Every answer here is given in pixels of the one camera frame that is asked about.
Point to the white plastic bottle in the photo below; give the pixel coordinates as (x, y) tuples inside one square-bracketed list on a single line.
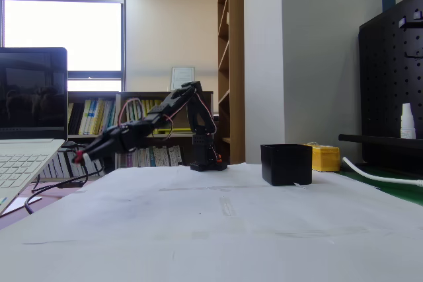
[(408, 123)]

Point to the low bookshelf with books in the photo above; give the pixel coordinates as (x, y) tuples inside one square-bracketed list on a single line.
[(96, 117)]

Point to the small red round object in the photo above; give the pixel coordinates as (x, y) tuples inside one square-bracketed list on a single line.
[(79, 157)]

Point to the tall wooden bookshelf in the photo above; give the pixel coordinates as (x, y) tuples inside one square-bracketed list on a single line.
[(236, 64)]

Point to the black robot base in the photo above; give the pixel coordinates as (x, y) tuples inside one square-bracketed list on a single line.
[(201, 153)]

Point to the bright window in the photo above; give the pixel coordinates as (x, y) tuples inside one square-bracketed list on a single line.
[(62, 34)]

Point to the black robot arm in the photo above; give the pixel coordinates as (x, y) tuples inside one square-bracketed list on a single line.
[(198, 113)]

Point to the white laptop with dark screen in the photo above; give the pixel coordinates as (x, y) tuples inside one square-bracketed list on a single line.
[(29, 97)]

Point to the black pegboard stand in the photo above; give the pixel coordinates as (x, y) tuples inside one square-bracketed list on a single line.
[(383, 80)]

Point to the framed certificate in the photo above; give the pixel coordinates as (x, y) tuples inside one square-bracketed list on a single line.
[(182, 78)]

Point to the white card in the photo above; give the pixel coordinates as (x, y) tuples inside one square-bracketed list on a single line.
[(23, 204)]

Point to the yellow cardboard box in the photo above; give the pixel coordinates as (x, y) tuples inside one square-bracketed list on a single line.
[(325, 160)]

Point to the orange clamp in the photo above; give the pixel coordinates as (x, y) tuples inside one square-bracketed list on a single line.
[(217, 158)]

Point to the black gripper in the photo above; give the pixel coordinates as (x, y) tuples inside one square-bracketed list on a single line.
[(110, 139)]

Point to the black square cup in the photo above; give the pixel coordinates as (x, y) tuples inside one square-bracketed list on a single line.
[(285, 166)]

